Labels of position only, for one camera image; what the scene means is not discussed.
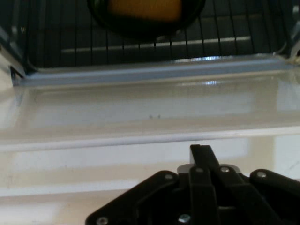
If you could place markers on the glass oven door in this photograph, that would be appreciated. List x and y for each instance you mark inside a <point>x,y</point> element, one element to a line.
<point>140,105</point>

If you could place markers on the black round pan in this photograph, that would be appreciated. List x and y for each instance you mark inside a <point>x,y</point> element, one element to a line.
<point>145,30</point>

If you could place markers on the orange food piece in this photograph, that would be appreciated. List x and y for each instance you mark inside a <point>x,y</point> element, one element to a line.
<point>145,9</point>

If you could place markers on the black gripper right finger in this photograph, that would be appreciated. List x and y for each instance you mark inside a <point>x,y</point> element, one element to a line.
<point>257,199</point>

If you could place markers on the cream toaster oven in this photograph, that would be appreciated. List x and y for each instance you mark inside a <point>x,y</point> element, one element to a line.
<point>14,35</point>

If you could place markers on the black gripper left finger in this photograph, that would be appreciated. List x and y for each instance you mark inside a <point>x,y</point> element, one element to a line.
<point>140,199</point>

